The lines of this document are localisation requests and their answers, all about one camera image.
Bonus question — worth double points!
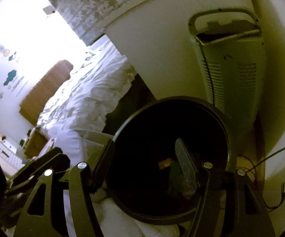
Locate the wooden headboard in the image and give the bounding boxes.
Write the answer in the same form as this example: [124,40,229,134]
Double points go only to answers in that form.
[19,59,74,126]

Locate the round black trash bin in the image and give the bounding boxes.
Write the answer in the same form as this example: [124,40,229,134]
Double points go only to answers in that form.
[107,96,238,228]

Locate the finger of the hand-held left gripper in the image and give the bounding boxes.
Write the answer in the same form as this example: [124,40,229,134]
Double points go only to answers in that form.
[21,147,64,176]
[8,154,70,195]

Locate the white tower heater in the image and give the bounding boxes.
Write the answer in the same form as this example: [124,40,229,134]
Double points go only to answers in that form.
[188,7,266,134]

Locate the patterned curtain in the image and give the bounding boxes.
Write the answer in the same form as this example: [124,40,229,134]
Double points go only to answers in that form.
[39,0,130,46]

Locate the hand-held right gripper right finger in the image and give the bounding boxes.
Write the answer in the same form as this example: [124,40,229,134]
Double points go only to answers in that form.
[175,138,276,237]

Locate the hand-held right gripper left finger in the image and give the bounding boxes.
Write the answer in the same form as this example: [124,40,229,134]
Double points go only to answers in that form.
[13,139,115,237]

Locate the thin black power cable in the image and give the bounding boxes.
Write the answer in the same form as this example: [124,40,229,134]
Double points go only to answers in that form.
[241,146,285,176]

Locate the white desk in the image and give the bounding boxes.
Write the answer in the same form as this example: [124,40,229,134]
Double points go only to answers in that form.
[103,0,269,119]

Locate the blue cloud wall sticker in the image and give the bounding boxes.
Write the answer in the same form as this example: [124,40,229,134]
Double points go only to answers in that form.
[4,70,17,86]

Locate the wooden nightstand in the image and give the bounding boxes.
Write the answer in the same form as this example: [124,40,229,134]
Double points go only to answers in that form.
[24,126,51,158]

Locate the orange wrapper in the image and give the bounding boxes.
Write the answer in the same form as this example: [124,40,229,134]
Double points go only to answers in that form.
[159,159,173,169]

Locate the bed with white duvet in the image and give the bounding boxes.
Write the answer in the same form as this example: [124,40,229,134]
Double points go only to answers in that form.
[37,35,138,178]

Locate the white cloth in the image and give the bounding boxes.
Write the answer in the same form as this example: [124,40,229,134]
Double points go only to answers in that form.
[93,195,180,237]

